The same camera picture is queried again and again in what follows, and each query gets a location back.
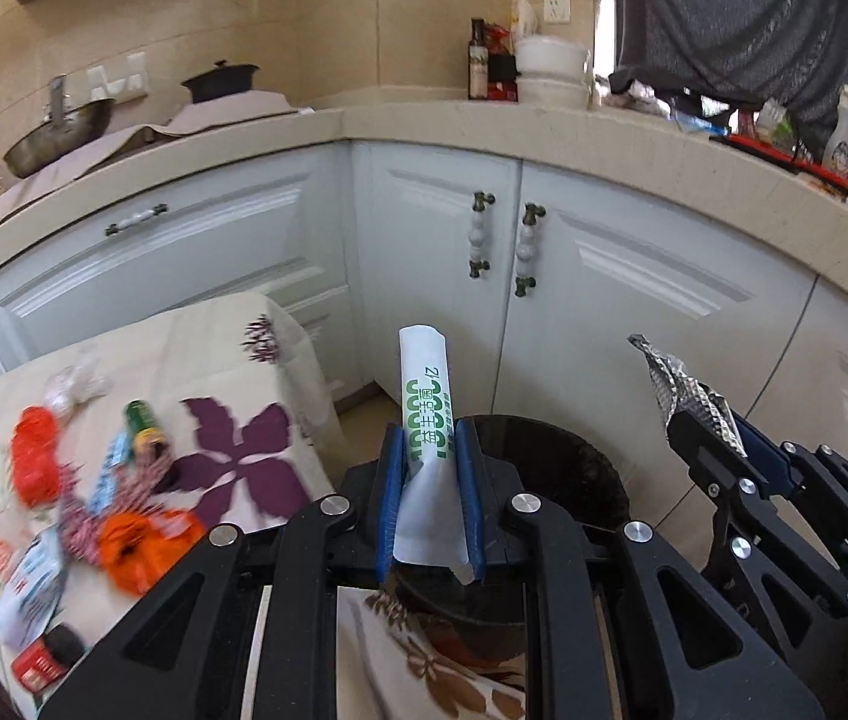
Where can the silver foil wrapper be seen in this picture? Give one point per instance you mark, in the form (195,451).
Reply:
(679,391)

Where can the clear plastic bag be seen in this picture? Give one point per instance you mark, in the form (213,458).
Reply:
(68,390)

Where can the cabinet door handle right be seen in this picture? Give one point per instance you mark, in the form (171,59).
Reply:
(527,248)

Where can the green yellow small bottle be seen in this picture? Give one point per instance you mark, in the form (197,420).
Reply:
(148,441)

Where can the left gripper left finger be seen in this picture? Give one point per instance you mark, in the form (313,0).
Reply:
(245,623)

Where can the metal wok pan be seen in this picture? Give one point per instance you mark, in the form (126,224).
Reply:
(64,131)

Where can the dark hanging cloth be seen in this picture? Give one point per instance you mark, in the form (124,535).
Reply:
(793,51)

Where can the black clay pot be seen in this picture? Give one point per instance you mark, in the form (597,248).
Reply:
(223,80)

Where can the cabinet door handle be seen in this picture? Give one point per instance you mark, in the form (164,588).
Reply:
(527,248)
(477,234)

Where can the white stacked bowls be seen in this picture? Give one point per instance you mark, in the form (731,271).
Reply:
(552,72)

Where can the drawer handle middle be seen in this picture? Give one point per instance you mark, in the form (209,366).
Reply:
(134,220)

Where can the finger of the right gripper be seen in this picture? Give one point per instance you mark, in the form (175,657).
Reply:
(787,502)
(701,449)

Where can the translucent orange-print plastic bag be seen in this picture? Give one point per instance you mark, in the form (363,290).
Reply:
(16,535)

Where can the pink stove cover cloth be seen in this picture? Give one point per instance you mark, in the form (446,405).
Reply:
(192,119)

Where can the white wall socket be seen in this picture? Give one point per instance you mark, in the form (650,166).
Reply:
(557,12)

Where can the blue white snack bag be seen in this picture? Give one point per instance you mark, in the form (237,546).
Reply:
(32,592)

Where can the red crumpled plastic bag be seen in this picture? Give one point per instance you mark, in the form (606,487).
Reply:
(34,469)

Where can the white green-lettered paper sleeve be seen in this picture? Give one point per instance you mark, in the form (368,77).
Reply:
(430,530)

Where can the orange plastic bag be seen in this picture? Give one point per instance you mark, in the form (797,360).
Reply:
(137,550)

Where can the black trash bin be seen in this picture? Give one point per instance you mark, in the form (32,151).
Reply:
(530,492)

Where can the dark sauce bottle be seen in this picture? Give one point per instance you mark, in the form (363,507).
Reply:
(478,58)

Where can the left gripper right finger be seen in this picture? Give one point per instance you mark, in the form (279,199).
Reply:
(617,623)

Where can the cabinet door handle left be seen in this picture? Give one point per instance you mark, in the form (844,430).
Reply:
(477,234)

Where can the floral tablecloth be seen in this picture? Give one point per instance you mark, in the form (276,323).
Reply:
(254,437)

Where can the light blue wrapper strip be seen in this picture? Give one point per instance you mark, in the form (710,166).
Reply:
(118,455)

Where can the white spray bottle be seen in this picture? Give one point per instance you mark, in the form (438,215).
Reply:
(835,157)

